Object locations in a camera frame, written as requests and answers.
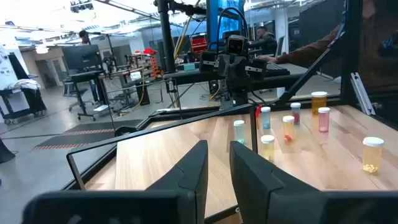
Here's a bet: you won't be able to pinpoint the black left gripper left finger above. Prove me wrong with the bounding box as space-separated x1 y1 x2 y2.
21 139 209 224

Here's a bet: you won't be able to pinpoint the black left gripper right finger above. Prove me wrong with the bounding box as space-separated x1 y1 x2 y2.
229 140 398 224

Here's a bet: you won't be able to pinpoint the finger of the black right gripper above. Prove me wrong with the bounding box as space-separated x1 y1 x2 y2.
218 55 231 77
237 56 249 78

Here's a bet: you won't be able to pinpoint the small blue pill bottle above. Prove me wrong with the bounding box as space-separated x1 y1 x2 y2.
261 106 272 130

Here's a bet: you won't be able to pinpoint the small yellow pill bottle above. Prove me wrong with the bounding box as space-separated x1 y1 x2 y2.
261 134 275 163

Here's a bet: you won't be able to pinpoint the small teal pill bottle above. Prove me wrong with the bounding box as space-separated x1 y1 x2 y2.
233 119 246 144

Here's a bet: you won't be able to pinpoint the small translucent pill bottle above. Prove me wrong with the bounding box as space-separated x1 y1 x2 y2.
290 102 302 125

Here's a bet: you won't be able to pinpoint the yellow pill bottle red pills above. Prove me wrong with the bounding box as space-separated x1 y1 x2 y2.
282 115 295 142

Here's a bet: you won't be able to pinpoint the large amber pill bottle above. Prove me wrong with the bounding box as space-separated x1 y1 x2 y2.
311 91 328 115

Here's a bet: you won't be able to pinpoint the small pink pill bottle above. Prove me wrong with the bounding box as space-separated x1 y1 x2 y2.
318 107 331 133

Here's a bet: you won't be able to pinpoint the red tool box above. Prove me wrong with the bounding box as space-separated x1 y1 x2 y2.
190 33 208 54

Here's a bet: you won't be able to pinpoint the grey computer desk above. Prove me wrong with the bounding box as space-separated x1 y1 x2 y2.
123 62 312 94

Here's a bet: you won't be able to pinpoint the black keyboard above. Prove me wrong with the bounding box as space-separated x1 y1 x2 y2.
266 62 290 77

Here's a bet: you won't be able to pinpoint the person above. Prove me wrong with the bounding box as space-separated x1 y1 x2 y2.
77 29 102 103
257 0 398 94
248 26 278 57

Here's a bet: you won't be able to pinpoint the monitor with blue screen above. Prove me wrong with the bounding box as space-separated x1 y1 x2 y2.
206 0 246 41

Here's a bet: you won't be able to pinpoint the black monitor pole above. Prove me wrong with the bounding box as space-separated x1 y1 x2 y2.
154 0 208 74

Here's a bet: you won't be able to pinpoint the black hazard-striped floor mat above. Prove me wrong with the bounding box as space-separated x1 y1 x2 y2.
32 119 144 151

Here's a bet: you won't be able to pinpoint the silver aluminium extrusion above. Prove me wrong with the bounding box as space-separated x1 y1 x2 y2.
350 72 377 116

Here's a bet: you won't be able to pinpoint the black standing desk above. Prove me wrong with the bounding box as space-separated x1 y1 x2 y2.
68 70 106 121

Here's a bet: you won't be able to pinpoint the black monitor on stand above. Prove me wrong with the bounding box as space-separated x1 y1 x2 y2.
61 44 103 72

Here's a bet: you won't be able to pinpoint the black wheeled cart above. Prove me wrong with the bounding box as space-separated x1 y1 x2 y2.
0 87 48 126

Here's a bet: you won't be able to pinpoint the white cloth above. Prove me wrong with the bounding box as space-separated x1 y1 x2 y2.
7 78 41 91

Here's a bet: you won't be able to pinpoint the white equipment cabinet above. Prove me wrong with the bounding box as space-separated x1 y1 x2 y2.
0 46 19 91

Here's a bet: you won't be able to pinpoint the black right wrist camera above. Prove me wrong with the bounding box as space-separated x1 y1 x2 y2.
226 34 249 57

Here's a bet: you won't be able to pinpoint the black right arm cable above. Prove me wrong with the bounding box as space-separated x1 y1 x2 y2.
216 6 249 52

